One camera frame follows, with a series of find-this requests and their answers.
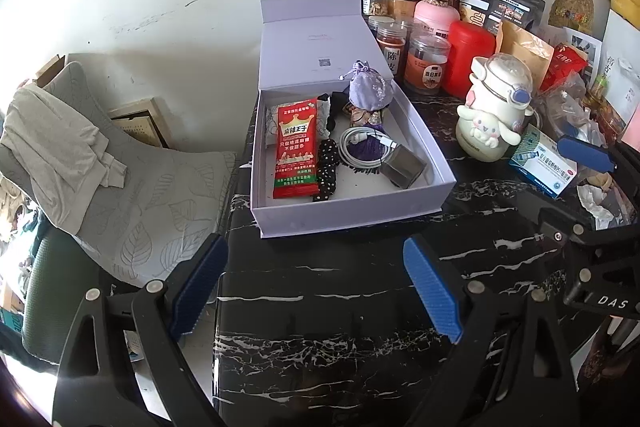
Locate clear jar white label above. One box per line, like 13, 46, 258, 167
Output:
375, 21, 409, 80

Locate clear plastic bag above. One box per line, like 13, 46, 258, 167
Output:
534, 82, 609, 148

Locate clear jar orange label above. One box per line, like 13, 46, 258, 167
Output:
403, 34, 451, 96

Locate purple embroidered tassel sachet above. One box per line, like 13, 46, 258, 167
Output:
340, 60, 394, 160

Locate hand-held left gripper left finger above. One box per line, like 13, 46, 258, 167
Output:
52, 233, 229, 427

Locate grey garment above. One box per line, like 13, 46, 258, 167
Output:
0, 84, 129, 234

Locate red package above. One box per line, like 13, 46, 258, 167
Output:
539, 43, 589, 93

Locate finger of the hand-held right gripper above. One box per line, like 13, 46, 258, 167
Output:
537, 204, 640, 258
556, 135, 640, 188

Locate green office chair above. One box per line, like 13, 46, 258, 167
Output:
20, 222, 112, 364

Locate lavender cardboard gift box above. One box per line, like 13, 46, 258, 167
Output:
250, 0, 457, 241

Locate white leaf-print cloth pouch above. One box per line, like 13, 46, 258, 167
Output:
264, 99, 332, 148

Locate red snack packet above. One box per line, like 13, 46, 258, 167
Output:
272, 98, 320, 200

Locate white cartoon dog bottle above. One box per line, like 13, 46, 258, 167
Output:
456, 54, 535, 160

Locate kraft paper bag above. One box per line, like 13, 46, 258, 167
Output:
494, 21, 555, 94

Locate printed paper sheets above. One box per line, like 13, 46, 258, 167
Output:
562, 26, 604, 74

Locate crumpled white tissue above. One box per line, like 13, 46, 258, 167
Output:
577, 184, 626, 231

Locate white charging cable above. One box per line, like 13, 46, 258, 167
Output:
338, 127, 397, 168

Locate brown gold snack packet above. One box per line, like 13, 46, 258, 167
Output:
350, 106, 384, 128

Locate wooden framed board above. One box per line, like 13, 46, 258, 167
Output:
107, 97, 176, 150

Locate pink bottle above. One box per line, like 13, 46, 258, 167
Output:
413, 0, 461, 40

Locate blue white medicine box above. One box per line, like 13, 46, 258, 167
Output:
508, 126, 579, 200

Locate woven round mat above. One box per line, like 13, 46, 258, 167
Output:
548, 0, 595, 33

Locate red canister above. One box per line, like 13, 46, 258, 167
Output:
442, 21, 496, 100

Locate grey chair with white cloth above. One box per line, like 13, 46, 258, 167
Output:
37, 61, 242, 289

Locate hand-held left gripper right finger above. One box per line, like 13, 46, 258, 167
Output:
403, 235, 581, 427

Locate black stand-up pouch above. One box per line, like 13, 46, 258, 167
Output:
457, 0, 546, 34

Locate black polka-dot scrunchie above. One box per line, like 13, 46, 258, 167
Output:
312, 91, 351, 203

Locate small grey case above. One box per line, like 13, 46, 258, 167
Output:
382, 147, 429, 189

